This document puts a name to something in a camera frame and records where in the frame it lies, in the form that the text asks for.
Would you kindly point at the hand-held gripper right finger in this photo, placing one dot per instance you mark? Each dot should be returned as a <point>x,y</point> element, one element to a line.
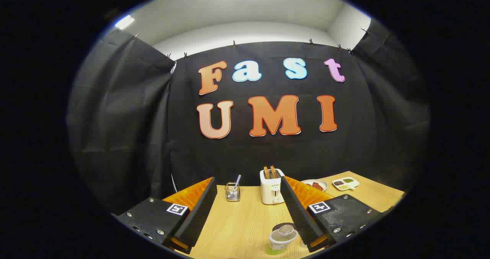
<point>300,213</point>

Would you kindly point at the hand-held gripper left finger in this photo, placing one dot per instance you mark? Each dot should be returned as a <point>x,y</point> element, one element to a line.
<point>199,213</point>

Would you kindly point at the dark round coaster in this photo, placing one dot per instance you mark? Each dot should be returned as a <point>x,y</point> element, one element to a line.
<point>276,226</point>

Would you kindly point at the clear white-label juice bottle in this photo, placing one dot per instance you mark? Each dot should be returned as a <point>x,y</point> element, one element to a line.
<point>281,240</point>

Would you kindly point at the white round plate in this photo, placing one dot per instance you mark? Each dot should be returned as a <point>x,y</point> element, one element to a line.
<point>304,182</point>

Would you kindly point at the red-brown food pieces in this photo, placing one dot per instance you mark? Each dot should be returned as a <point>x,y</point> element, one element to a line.
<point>316,186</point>

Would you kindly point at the white toaster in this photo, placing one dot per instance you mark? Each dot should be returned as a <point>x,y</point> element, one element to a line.
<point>271,192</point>

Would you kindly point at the wooden table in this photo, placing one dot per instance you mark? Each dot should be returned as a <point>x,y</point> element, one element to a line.
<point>237,228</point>

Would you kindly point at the brown toast slice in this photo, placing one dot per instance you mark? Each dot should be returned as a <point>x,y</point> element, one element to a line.
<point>266,172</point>
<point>273,171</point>

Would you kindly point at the white divided condiment dish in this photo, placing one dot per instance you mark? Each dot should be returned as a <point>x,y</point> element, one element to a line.
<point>345,184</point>

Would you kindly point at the ceiling light panel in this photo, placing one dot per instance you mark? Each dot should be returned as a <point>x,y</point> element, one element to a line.
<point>124,22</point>

